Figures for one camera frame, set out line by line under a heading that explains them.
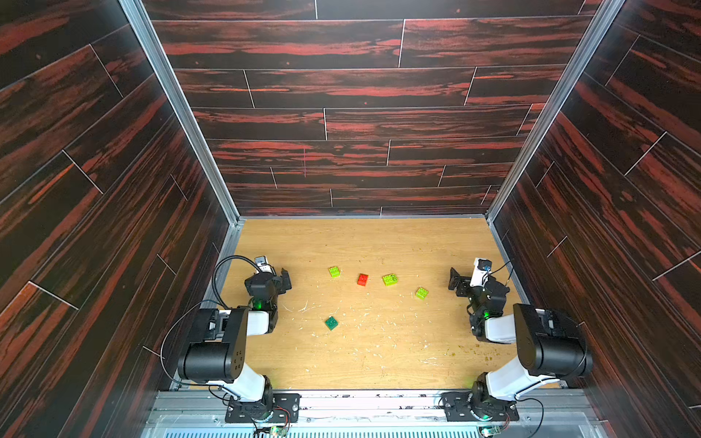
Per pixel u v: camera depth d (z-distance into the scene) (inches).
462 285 32.7
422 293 37.7
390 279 38.8
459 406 28.9
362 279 38.8
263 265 32.0
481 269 30.9
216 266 43.9
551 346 18.8
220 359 17.6
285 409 28.8
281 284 30.8
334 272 40.0
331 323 34.8
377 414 28.9
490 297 27.6
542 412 26.6
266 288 28.8
